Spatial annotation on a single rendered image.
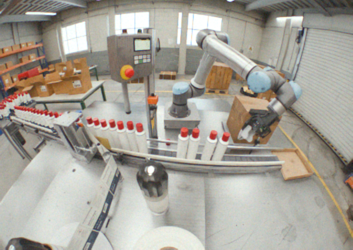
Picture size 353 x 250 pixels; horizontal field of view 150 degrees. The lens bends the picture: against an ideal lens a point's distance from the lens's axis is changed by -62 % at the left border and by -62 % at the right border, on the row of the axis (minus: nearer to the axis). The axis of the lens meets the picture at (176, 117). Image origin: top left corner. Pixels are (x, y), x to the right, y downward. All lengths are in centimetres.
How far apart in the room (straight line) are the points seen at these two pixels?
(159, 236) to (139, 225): 17
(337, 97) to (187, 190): 434
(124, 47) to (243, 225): 90
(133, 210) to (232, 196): 48
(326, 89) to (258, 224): 427
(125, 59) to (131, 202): 59
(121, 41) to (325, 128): 465
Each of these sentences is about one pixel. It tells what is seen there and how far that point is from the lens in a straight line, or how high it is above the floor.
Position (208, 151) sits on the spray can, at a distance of 63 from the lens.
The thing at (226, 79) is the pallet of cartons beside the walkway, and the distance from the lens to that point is 411.
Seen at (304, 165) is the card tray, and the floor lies 83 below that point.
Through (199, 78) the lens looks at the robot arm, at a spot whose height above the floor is 121.
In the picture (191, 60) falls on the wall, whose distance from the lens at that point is 598.
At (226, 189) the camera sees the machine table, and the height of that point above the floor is 83.
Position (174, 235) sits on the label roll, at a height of 102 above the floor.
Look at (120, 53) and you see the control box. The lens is 50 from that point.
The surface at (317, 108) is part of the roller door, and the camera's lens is 470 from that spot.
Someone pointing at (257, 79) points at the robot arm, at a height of 136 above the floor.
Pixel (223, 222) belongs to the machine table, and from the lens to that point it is 66.
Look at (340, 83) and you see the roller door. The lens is 451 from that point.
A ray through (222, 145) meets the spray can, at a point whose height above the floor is 103.
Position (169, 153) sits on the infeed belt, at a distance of 72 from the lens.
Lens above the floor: 144
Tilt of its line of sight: 34 degrees down
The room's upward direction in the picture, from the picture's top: 4 degrees clockwise
